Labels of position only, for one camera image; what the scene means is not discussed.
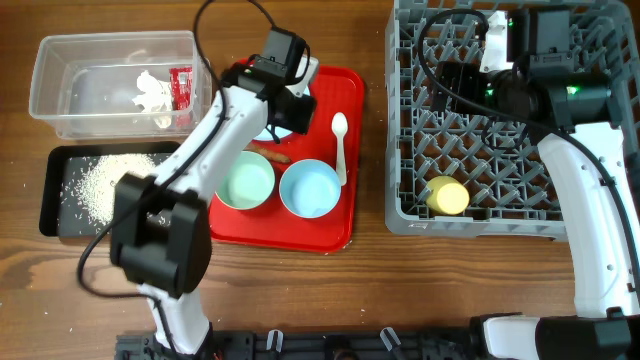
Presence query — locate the light blue grey bowl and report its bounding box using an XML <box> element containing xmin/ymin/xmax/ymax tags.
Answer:
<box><xmin>279</xmin><ymin>159</ymin><xmax>342</xmax><ymax>219</ymax></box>

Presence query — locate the mint green bowl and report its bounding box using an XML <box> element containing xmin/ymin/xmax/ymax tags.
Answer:
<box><xmin>216</xmin><ymin>151</ymin><xmax>276</xmax><ymax>210</ymax></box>

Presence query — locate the red ketchup packet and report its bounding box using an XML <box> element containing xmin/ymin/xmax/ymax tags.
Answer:
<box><xmin>169</xmin><ymin>67</ymin><xmax>193</xmax><ymax>111</ymax></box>

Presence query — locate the yellow plastic cup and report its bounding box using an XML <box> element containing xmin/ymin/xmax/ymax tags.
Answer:
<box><xmin>426</xmin><ymin>176</ymin><xmax>470</xmax><ymax>215</ymax></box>

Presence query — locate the white tissue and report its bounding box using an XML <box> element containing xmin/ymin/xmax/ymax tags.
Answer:
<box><xmin>132</xmin><ymin>70</ymin><xmax>173</xmax><ymax>113</ymax></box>

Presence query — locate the white cooked rice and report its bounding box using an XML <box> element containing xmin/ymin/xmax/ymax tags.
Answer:
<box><xmin>58</xmin><ymin>153</ymin><xmax>167</xmax><ymax>230</ymax></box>

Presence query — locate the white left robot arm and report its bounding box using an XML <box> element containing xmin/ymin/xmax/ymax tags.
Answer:
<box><xmin>110</xmin><ymin>27</ymin><xmax>318</xmax><ymax>359</ymax></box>

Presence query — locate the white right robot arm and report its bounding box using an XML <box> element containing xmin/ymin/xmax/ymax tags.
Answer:
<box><xmin>429</xmin><ymin>6</ymin><xmax>639</xmax><ymax>359</ymax></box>

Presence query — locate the grey plastic dishwasher rack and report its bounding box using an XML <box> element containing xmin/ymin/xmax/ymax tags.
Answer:
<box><xmin>383</xmin><ymin>0</ymin><xmax>640</xmax><ymax>242</ymax></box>

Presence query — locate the black waste tray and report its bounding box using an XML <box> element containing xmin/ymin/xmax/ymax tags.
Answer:
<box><xmin>39</xmin><ymin>141</ymin><xmax>178</xmax><ymax>239</ymax></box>

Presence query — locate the light blue round plate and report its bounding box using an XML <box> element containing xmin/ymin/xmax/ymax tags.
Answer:
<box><xmin>252</xmin><ymin>84</ymin><xmax>312</xmax><ymax>143</ymax></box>

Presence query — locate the brown sweet potato piece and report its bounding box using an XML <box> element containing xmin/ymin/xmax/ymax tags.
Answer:
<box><xmin>245</xmin><ymin>143</ymin><xmax>291</xmax><ymax>164</ymax></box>

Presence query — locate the white plastic spoon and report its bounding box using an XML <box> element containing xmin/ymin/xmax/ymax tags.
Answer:
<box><xmin>331</xmin><ymin>112</ymin><xmax>348</xmax><ymax>186</ymax></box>

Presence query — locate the red plastic tray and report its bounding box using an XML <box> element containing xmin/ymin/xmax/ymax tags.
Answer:
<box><xmin>209</xmin><ymin>65</ymin><xmax>365</xmax><ymax>253</ymax></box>

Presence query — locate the clear plastic bin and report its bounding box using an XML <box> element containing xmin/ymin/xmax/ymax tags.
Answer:
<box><xmin>29</xmin><ymin>31</ymin><xmax>212</xmax><ymax>140</ymax></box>

